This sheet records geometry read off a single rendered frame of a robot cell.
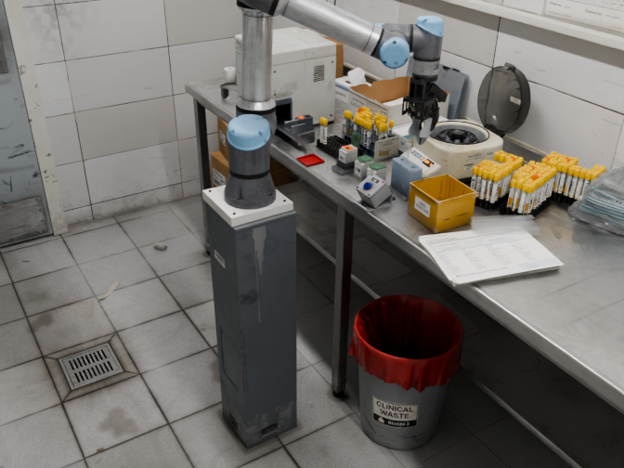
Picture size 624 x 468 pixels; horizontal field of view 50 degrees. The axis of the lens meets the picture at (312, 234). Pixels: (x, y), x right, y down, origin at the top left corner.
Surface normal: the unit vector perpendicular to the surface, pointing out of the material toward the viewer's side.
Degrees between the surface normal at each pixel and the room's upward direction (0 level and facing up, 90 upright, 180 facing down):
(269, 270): 90
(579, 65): 90
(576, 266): 0
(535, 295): 0
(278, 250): 90
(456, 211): 90
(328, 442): 0
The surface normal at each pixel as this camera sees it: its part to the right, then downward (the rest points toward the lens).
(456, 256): 0.01, -0.87
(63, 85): 0.53, 0.44
